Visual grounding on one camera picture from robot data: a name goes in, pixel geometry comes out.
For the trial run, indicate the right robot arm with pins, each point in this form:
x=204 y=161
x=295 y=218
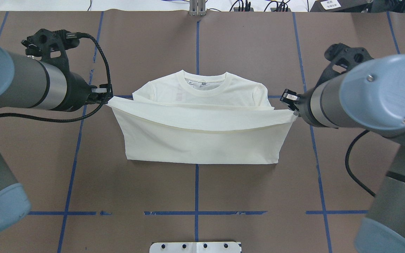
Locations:
x=357 y=91

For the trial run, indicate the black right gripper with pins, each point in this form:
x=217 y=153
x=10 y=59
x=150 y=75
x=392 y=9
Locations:
x=304 y=107

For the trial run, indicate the cream long-sleeve cat shirt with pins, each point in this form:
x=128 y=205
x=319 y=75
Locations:
x=188 y=118

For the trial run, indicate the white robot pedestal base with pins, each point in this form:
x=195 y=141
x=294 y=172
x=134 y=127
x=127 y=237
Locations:
x=196 y=247

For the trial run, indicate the aluminium frame post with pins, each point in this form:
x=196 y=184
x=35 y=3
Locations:
x=197 y=7

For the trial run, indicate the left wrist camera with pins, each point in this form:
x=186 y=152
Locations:
x=51 y=47

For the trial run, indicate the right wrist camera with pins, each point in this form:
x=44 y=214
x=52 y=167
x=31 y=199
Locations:
x=342 y=59

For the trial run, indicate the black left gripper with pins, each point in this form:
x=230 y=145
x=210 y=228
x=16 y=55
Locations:
x=78 y=92

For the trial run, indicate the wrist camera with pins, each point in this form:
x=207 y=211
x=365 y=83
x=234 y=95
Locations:
x=342 y=59
x=51 y=47

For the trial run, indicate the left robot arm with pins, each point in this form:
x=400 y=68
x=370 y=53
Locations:
x=43 y=156

